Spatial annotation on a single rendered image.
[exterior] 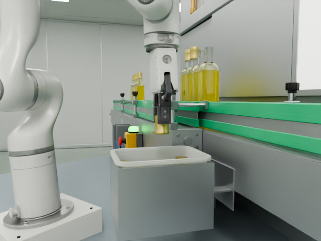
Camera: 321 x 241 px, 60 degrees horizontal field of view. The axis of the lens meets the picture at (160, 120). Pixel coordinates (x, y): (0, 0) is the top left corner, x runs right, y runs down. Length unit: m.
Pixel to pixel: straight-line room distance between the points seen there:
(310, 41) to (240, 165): 0.34
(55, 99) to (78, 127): 5.89
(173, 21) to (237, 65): 0.43
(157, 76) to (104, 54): 6.22
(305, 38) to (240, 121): 0.26
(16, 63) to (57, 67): 6.00
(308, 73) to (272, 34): 0.18
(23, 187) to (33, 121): 0.18
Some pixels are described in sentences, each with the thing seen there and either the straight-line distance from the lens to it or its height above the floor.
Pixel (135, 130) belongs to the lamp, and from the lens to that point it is 1.21.
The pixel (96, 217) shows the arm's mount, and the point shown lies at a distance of 0.88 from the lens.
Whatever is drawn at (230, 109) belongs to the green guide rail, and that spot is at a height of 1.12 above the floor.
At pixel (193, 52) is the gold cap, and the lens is 1.05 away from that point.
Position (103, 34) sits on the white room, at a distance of 6.91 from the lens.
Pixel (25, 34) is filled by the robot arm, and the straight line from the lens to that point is 0.83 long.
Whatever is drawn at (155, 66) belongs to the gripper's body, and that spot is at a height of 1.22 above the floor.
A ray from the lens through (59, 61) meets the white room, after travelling 6.80.
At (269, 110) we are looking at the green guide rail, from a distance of 0.60.
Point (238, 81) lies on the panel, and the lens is 1.01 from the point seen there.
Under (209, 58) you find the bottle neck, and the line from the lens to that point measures 0.94.
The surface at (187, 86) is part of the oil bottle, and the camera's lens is 1.04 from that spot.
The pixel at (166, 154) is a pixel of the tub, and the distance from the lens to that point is 0.77.
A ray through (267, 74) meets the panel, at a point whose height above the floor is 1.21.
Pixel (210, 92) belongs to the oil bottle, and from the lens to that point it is 0.92.
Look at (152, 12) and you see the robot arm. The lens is 0.59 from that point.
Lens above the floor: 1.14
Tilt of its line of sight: 4 degrees down
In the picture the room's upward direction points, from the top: straight up
